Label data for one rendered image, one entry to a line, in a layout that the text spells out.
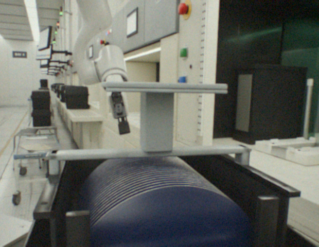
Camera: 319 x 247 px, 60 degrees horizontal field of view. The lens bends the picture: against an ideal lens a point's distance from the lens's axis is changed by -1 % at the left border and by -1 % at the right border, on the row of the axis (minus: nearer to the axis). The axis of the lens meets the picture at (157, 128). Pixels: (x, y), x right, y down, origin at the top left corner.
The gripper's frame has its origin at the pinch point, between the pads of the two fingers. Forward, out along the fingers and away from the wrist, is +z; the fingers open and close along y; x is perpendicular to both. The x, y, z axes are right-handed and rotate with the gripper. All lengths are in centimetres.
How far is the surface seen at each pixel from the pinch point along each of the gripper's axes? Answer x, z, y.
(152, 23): 20, -64, -10
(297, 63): 74, -29, -19
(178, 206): 6, 41, 32
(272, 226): 14, 45, 31
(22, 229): -25.9, 23.6, -2.3
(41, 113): -127, -254, -228
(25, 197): -114, -93, -181
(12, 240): -26.6, 26.7, 0.5
